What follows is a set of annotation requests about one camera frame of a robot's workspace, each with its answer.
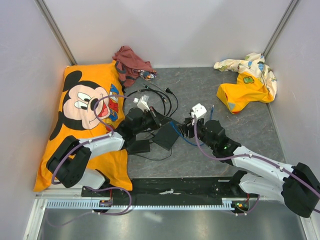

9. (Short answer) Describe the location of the black network switch box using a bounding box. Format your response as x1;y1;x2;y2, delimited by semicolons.
152;123;179;151

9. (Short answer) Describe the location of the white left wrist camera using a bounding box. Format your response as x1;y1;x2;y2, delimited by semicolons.
133;95;150;112

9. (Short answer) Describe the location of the black looped cable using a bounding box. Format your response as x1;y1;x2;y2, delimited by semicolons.
124;88;176;118

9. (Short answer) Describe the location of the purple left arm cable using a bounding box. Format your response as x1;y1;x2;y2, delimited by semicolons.
50;94;136;186

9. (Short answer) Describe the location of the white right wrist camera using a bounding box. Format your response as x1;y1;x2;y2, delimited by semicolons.
190;103;207;119

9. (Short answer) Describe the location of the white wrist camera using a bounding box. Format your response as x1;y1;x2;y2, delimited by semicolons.
190;103;207;119
133;95;150;112

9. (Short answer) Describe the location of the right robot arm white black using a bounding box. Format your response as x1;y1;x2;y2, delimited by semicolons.
180;117;320;218

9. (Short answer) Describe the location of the orange Mickey Mouse pillow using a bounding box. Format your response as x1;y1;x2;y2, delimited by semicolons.
33;60;125;192

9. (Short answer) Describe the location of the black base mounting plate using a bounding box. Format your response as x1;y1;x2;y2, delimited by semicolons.
81;176;247;205

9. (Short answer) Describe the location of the blue ethernet cable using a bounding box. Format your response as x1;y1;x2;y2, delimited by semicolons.
169;104;216;147

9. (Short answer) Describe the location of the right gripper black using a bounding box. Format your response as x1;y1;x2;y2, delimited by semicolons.
175;115;216;150

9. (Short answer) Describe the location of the right aluminium corner post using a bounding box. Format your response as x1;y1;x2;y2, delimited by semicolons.
262;0;301;59

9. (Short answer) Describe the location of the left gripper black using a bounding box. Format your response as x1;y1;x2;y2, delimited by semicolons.
134;106;172;135

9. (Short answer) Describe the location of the aluminium corner post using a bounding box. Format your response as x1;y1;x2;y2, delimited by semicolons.
35;0;78;65
262;0;301;59

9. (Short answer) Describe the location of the black power cord with plug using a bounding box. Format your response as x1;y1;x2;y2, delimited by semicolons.
129;86;180;161

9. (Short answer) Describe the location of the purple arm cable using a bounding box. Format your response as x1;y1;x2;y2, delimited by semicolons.
193;116;320;215
50;94;136;186

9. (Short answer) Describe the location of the left aluminium corner post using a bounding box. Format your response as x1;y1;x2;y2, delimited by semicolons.
35;0;78;65

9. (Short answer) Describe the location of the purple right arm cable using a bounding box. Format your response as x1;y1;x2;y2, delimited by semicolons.
193;116;320;215

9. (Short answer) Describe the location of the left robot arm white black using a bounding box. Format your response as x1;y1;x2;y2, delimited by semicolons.
46;107;169;197

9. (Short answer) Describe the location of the maroon crumpled garment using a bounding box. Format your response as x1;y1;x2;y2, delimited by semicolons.
112;46;157;88

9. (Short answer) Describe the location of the yellow patterned children's garment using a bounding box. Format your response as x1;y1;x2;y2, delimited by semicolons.
213;52;277;114

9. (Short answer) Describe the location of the black power adapter brick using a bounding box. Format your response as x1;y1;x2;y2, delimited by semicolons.
126;139;151;155

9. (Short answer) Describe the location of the slotted aluminium cable duct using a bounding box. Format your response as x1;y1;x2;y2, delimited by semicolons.
46;199;240;211

